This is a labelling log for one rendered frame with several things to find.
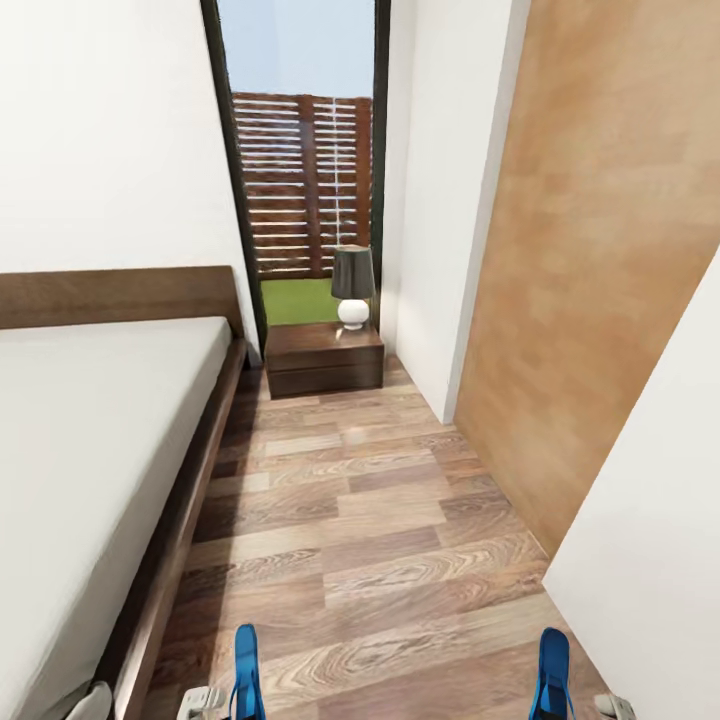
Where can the nightstand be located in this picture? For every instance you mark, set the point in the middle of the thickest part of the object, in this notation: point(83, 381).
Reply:
point(303, 360)

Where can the fixed window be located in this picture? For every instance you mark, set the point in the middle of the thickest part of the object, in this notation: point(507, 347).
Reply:
point(302, 89)

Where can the table lamp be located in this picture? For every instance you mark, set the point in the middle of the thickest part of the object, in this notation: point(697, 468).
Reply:
point(353, 282)

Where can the bed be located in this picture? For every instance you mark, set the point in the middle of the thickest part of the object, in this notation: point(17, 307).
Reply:
point(115, 387)

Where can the sliding door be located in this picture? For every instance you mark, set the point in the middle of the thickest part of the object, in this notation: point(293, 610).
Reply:
point(606, 218)

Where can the sandal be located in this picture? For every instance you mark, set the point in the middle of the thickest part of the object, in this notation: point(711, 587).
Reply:
point(551, 691)
point(247, 687)

